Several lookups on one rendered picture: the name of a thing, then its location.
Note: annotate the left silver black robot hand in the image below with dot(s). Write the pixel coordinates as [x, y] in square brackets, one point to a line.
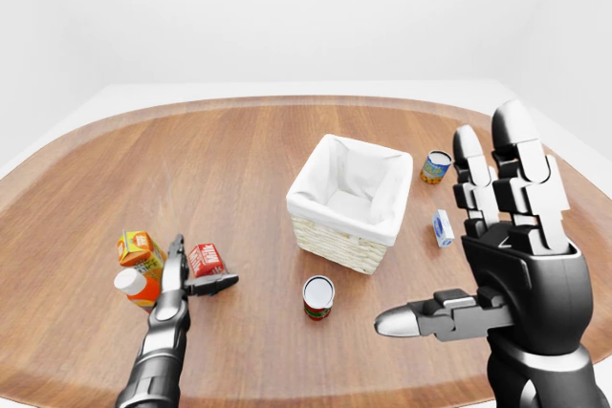
[168, 274]

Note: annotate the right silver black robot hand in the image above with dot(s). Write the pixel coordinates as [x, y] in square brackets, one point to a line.
[531, 245]

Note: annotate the right silver black robot arm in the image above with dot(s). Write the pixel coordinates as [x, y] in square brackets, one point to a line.
[545, 379]

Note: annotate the left silver black robot arm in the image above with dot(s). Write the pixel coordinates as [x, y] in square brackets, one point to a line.
[155, 365]

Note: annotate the red milk carton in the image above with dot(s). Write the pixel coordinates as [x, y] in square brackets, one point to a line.
[206, 260]

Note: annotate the white lined wicker basket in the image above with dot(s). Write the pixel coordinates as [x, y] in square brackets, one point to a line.
[351, 202]

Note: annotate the orange bottle with white cap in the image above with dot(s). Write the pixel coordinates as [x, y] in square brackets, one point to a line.
[138, 288]

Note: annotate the orange juice carton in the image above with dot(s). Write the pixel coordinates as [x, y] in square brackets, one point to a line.
[138, 250]

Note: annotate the small white blue box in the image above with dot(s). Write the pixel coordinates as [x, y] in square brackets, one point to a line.
[443, 227]

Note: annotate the blue and yellow tin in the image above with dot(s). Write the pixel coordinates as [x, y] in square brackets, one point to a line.
[436, 166]

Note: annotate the red tin with white lid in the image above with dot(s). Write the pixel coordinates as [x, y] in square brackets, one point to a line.
[318, 297]

